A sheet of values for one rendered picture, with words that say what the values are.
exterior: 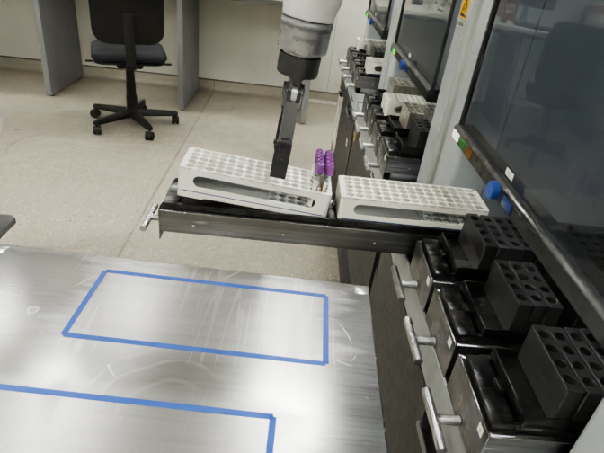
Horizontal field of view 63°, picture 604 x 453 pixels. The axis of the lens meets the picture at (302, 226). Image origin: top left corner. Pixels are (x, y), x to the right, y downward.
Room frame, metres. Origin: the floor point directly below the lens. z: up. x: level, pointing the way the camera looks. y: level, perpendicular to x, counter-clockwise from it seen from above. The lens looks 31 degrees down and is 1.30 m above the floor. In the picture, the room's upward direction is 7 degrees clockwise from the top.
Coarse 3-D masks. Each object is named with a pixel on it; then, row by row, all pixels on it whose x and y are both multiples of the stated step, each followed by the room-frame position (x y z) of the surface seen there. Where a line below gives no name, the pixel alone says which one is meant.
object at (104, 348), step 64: (0, 256) 0.60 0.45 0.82; (64, 256) 0.62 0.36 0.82; (0, 320) 0.47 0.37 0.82; (64, 320) 0.48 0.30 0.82; (128, 320) 0.50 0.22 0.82; (192, 320) 0.51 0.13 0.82; (256, 320) 0.53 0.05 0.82; (320, 320) 0.55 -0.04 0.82; (0, 384) 0.37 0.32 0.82; (64, 384) 0.38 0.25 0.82; (128, 384) 0.39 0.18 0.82; (192, 384) 0.41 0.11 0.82; (256, 384) 0.42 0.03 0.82; (320, 384) 0.43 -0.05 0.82; (0, 448) 0.30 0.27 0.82; (64, 448) 0.30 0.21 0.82; (128, 448) 0.31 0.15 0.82; (192, 448) 0.32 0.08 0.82; (256, 448) 0.33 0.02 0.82; (320, 448) 0.34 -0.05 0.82; (384, 448) 0.35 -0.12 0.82
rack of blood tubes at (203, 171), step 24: (192, 168) 0.85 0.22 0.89; (216, 168) 0.87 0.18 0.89; (240, 168) 0.89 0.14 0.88; (264, 168) 0.92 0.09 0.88; (288, 168) 0.95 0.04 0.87; (192, 192) 0.85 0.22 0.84; (216, 192) 0.85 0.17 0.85; (240, 192) 0.90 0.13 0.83; (264, 192) 0.92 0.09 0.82; (288, 192) 0.86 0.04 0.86; (312, 192) 0.86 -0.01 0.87
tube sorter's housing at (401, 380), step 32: (480, 32) 1.07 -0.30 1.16; (448, 128) 1.11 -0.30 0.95; (448, 160) 1.05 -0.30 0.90; (480, 192) 1.01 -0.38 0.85; (384, 256) 1.05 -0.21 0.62; (384, 288) 0.98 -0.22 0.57; (384, 320) 0.91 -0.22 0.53; (416, 320) 0.72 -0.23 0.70; (384, 352) 0.85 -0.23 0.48; (384, 384) 0.79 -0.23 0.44; (416, 384) 0.63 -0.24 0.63; (384, 416) 0.74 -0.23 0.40; (416, 416) 0.59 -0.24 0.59; (416, 448) 0.55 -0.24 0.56; (448, 448) 0.47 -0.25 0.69; (576, 448) 0.38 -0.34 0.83
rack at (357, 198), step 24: (336, 192) 0.94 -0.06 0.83; (360, 192) 0.90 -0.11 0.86; (384, 192) 0.91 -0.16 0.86; (408, 192) 0.93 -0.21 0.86; (432, 192) 0.93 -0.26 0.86; (456, 192) 0.95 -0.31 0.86; (360, 216) 0.86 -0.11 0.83; (384, 216) 0.91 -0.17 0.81; (408, 216) 0.92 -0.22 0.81; (432, 216) 0.90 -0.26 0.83; (456, 216) 0.91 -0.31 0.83
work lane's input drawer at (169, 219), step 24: (168, 192) 0.88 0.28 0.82; (168, 216) 0.82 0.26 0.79; (192, 216) 0.83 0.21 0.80; (216, 216) 0.83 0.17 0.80; (240, 216) 0.84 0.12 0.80; (264, 216) 0.85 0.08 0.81; (288, 216) 0.85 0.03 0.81; (312, 216) 0.86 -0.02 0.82; (336, 216) 0.87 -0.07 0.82; (264, 240) 0.84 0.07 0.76; (288, 240) 0.84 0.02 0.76; (312, 240) 0.84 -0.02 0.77; (336, 240) 0.84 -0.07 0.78; (360, 240) 0.85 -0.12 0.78; (384, 240) 0.85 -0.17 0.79; (408, 240) 0.85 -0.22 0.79
